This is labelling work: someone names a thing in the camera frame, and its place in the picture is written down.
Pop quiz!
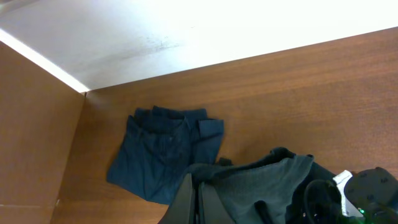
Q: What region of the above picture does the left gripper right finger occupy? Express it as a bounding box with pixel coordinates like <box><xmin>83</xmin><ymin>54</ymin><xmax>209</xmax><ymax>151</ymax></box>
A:
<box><xmin>198</xmin><ymin>183</ymin><xmax>235</xmax><ymax>224</ymax></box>

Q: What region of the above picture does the folded navy blue garment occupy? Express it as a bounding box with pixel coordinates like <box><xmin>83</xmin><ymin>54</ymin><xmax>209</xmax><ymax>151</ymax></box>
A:
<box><xmin>106</xmin><ymin>106</ymin><xmax>224</xmax><ymax>205</ymax></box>

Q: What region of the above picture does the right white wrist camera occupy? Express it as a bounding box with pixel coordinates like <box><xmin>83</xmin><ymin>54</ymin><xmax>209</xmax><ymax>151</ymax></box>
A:
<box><xmin>332</xmin><ymin>169</ymin><xmax>364</xmax><ymax>218</ymax></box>

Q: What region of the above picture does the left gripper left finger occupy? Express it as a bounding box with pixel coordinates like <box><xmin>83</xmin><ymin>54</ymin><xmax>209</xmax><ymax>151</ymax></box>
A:
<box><xmin>159</xmin><ymin>174</ymin><xmax>195</xmax><ymax>224</ymax></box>

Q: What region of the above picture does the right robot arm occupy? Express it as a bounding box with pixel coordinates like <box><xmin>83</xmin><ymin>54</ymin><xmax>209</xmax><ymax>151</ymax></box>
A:
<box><xmin>344</xmin><ymin>167</ymin><xmax>397</xmax><ymax>224</ymax></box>

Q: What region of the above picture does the dark green black t-shirt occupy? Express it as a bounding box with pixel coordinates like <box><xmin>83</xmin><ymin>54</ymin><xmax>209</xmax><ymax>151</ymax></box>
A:
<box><xmin>185</xmin><ymin>147</ymin><xmax>333</xmax><ymax>223</ymax></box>

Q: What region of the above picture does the right black cable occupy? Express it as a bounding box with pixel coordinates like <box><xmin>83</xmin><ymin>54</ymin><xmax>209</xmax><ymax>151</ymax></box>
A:
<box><xmin>303</xmin><ymin>179</ymin><xmax>343</xmax><ymax>224</ymax></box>

